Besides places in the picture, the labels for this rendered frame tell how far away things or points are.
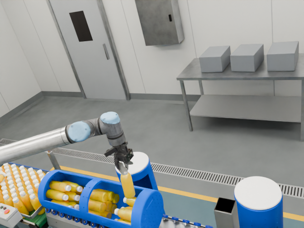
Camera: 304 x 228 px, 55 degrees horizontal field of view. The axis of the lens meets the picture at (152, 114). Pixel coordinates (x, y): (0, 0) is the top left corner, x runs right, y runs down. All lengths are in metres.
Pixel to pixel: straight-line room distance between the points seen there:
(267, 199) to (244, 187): 0.16
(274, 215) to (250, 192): 0.18
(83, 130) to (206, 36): 3.53
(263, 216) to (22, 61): 6.36
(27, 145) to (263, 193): 1.38
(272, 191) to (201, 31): 3.16
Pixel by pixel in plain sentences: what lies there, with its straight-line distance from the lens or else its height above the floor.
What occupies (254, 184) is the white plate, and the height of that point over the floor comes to 1.04.
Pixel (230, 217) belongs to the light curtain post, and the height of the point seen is 1.68.
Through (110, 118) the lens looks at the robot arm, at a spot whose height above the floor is 1.79.
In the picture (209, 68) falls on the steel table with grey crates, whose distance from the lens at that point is 3.97.
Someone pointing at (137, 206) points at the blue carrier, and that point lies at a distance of 1.76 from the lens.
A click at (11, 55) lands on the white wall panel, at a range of 7.22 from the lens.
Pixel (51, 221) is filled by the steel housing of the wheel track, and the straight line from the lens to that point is 2.49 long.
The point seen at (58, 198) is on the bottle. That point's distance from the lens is 2.25.
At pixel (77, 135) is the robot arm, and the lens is 1.38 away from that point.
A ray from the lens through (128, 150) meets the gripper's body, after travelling 1.59.
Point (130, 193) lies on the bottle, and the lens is 1.76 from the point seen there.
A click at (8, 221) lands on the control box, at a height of 1.07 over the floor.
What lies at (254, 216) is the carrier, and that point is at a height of 0.98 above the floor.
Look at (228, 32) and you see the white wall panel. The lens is 4.54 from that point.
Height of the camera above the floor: 2.45
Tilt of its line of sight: 28 degrees down
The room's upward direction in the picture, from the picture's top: 15 degrees counter-clockwise
